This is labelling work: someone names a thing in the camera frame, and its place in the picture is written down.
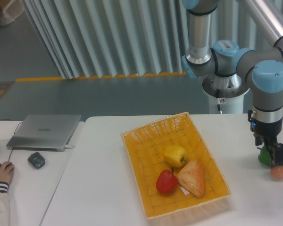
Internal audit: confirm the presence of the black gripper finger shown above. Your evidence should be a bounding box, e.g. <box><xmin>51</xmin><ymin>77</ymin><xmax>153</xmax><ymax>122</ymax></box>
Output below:
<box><xmin>262</xmin><ymin>138</ymin><xmax>272</xmax><ymax>155</ymax></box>
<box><xmin>271</xmin><ymin>143</ymin><xmax>283</xmax><ymax>167</ymax></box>

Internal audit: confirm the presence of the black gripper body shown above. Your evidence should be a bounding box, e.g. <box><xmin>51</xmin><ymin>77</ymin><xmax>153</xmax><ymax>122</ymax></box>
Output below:
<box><xmin>248</xmin><ymin>109</ymin><xmax>283</xmax><ymax>145</ymax></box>

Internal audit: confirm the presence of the red bell pepper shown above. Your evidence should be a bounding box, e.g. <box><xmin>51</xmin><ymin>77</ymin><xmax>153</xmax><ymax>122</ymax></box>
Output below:
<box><xmin>156</xmin><ymin>167</ymin><xmax>179</xmax><ymax>194</ymax></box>

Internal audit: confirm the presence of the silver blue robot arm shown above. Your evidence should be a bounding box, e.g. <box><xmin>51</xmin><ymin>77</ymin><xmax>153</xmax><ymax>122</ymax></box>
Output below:
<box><xmin>182</xmin><ymin>0</ymin><xmax>283</xmax><ymax>167</ymax></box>

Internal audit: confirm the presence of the green bell pepper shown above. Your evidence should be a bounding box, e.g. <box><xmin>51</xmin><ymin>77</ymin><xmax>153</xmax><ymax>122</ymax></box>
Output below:
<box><xmin>258</xmin><ymin>146</ymin><xmax>283</xmax><ymax>167</ymax></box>

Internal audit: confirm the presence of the yellow bell pepper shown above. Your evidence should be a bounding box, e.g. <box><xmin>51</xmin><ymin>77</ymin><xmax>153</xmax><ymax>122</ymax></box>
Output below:
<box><xmin>162</xmin><ymin>145</ymin><xmax>187</xmax><ymax>168</ymax></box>

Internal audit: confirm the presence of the person's hand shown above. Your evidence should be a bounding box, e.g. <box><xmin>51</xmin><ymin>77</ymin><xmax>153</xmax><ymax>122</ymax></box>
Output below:
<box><xmin>0</xmin><ymin>162</ymin><xmax>13</xmax><ymax>185</ymax></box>

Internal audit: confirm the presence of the brown egg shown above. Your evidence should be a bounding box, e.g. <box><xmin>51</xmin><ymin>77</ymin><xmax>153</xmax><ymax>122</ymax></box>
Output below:
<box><xmin>270</xmin><ymin>165</ymin><xmax>283</xmax><ymax>180</ymax></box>

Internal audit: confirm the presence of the triangular bread pastry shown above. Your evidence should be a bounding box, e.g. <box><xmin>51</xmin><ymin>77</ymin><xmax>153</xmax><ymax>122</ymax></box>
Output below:
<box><xmin>177</xmin><ymin>160</ymin><xmax>205</xmax><ymax>198</ymax></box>

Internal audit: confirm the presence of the white paper tag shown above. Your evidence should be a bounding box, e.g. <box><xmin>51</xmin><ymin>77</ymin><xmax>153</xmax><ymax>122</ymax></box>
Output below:
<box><xmin>180</xmin><ymin>187</ymin><xmax>190</xmax><ymax>195</ymax></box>

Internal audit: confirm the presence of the yellow wicker basket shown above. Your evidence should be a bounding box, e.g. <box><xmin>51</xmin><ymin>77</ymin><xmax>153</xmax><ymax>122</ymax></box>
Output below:
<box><xmin>121</xmin><ymin>113</ymin><xmax>231</xmax><ymax>220</ymax></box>

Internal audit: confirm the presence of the grey folding screen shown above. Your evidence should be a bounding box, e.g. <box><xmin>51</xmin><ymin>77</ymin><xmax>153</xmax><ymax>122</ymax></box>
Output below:
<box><xmin>21</xmin><ymin>0</ymin><xmax>283</xmax><ymax>80</ymax></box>

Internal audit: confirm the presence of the silver closed laptop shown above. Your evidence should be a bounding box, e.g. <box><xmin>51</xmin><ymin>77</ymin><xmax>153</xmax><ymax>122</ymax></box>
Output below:
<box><xmin>6</xmin><ymin>114</ymin><xmax>81</xmax><ymax>151</ymax></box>

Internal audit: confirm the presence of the dark grey small device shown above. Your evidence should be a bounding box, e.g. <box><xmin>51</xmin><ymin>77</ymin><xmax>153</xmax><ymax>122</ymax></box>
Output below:
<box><xmin>27</xmin><ymin>152</ymin><xmax>46</xmax><ymax>170</ymax></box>

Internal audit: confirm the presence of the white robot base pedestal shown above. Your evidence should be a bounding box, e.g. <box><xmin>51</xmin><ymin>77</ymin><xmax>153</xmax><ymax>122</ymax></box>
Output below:
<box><xmin>202</xmin><ymin>74</ymin><xmax>249</xmax><ymax>114</ymax></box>

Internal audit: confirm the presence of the black mouse cable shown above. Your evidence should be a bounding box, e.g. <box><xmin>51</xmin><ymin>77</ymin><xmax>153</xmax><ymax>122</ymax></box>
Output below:
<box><xmin>0</xmin><ymin>119</ymin><xmax>24</xmax><ymax>163</ymax></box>

